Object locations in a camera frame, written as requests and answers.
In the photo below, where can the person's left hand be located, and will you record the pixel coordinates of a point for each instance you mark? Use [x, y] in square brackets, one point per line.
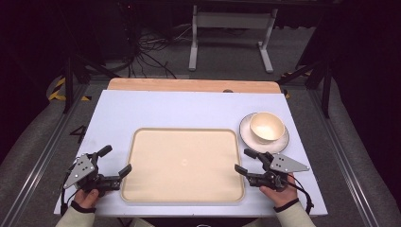
[86, 198]

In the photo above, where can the black floor tape mark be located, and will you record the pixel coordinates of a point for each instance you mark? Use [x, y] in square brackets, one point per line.
[80, 132]

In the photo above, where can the white table board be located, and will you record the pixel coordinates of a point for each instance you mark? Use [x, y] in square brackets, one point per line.
[176, 110]

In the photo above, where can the wooden table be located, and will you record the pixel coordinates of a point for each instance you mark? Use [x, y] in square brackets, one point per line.
[189, 85]

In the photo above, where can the yellow black floor tape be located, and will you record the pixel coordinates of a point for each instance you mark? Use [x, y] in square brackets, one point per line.
[58, 91]
[287, 93]

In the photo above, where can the aluminium floor rail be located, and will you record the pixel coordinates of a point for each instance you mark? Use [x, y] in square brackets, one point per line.
[44, 154]
[342, 157]

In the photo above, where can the black tripod stand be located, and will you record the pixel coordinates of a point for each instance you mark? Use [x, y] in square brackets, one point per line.
[68, 82]
[326, 85]

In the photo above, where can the white round plate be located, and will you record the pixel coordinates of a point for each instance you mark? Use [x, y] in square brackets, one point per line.
[252, 138]

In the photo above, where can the white metal stand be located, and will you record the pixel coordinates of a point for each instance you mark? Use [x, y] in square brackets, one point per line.
[231, 20]

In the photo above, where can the cream bowl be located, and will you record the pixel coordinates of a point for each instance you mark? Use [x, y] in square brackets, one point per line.
[267, 126]

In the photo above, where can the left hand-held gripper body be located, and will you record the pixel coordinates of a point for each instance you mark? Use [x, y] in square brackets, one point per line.
[82, 170]

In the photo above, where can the beige rectangular tray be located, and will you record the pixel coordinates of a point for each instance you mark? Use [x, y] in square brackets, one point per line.
[184, 164]

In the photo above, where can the person's right hand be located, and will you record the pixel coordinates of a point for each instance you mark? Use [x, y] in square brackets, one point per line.
[279, 197]

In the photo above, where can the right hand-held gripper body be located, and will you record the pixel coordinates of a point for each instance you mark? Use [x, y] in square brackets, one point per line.
[285, 164]

